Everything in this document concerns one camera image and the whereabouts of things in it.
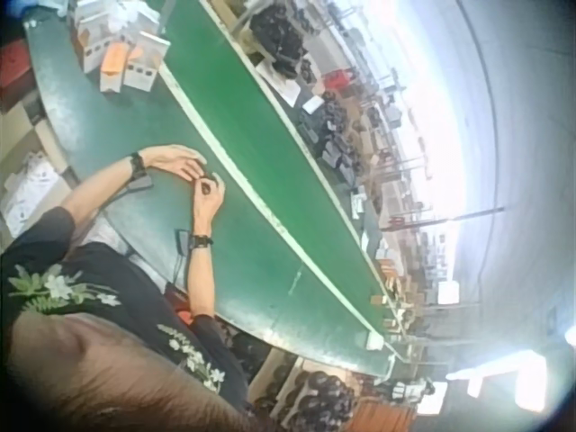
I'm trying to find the person's right hand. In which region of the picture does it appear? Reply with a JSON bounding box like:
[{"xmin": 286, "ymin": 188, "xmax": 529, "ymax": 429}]
[{"xmin": 192, "ymin": 175, "xmax": 227, "ymax": 237}]

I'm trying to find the person's left hand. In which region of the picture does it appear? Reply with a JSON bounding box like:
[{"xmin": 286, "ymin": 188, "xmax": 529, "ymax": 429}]
[{"xmin": 141, "ymin": 144, "xmax": 211, "ymax": 181}]

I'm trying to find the black wrist band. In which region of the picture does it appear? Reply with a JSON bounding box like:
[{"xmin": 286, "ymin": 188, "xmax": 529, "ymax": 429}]
[
  {"xmin": 127, "ymin": 151, "xmax": 155, "ymax": 193},
  {"xmin": 175, "ymin": 228, "xmax": 214, "ymax": 256}
]

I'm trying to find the green conveyor belt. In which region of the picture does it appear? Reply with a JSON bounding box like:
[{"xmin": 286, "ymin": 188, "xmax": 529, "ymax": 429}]
[{"xmin": 164, "ymin": 0, "xmax": 397, "ymax": 382}]

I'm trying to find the white carton with orange print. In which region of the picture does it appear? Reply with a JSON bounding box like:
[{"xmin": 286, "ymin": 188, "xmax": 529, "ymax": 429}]
[
  {"xmin": 121, "ymin": 30, "xmax": 172, "ymax": 89},
  {"xmin": 70, "ymin": 0, "xmax": 114, "ymax": 32},
  {"xmin": 79, "ymin": 26, "xmax": 112, "ymax": 74},
  {"xmin": 130, "ymin": 0, "xmax": 168, "ymax": 32},
  {"xmin": 99, "ymin": 42, "xmax": 132, "ymax": 94}
]

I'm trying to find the orange red stool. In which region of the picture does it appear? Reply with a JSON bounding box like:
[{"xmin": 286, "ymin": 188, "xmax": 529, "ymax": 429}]
[{"xmin": 164, "ymin": 287, "xmax": 195, "ymax": 326}]

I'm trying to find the cluttered workbench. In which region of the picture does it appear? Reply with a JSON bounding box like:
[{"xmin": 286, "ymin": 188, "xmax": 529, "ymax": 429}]
[{"xmin": 287, "ymin": 62, "xmax": 436, "ymax": 346}]

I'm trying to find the heap of black parts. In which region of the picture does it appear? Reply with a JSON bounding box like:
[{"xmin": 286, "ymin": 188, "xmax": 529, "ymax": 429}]
[{"xmin": 248, "ymin": 3, "xmax": 312, "ymax": 74}]

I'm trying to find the white plastic bag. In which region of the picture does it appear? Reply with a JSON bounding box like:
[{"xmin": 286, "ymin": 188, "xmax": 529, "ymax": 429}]
[{"xmin": 0, "ymin": 150, "xmax": 74, "ymax": 236}]

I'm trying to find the red crate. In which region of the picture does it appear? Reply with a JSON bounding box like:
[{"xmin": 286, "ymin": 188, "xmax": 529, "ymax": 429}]
[{"xmin": 0, "ymin": 42, "xmax": 33, "ymax": 99}]

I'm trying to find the crate of black parts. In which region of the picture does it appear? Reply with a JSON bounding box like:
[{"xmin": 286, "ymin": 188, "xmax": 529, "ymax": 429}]
[{"xmin": 251, "ymin": 368, "xmax": 362, "ymax": 432}]

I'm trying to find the orange crate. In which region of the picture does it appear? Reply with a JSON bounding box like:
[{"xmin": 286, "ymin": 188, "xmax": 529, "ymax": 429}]
[{"xmin": 355, "ymin": 398, "xmax": 418, "ymax": 432}]

